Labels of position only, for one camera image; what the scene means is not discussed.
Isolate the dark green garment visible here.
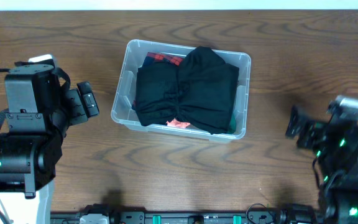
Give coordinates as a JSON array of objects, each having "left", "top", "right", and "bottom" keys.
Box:
[{"left": 227, "top": 115, "right": 237, "bottom": 134}]

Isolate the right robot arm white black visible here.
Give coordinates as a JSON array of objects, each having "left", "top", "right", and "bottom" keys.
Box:
[{"left": 283, "top": 105, "right": 358, "bottom": 223}]

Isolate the coral pink garment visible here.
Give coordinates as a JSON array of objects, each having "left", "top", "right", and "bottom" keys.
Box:
[{"left": 166, "top": 118, "right": 191, "bottom": 129}]

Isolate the red plaid flannel shirt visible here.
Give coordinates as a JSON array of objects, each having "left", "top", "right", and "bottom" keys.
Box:
[{"left": 142, "top": 52, "right": 183, "bottom": 66}]

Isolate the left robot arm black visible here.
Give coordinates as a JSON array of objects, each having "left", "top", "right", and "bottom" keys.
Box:
[{"left": 0, "top": 62, "right": 99, "bottom": 223}]

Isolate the black hoodie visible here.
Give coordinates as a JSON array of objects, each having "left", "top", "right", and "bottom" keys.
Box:
[{"left": 132, "top": 47, "right": 239, "bottom": 134}]

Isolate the black mounting rail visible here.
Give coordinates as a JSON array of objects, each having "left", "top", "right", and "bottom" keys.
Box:
[{"left": 50, "top": 203, "right": 324, "bottom": 224}]

